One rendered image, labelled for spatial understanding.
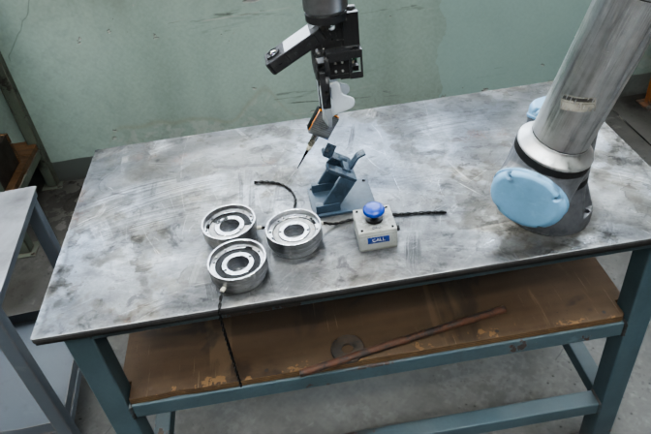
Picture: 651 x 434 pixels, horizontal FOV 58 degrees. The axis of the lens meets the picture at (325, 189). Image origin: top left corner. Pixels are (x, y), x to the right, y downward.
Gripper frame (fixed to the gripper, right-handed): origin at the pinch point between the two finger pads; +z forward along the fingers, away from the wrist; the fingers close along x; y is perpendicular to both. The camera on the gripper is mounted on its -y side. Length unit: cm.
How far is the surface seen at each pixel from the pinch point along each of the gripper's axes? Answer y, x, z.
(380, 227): 6.4, -15.8, 15.2
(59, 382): -80, 15, 79
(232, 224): -20.7, -4.1, 18.3
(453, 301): 23, -11, 45
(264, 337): -19.0, -11.1, 44.8
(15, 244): -75, 19, 32
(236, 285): -20.2, -22.3, 17.0
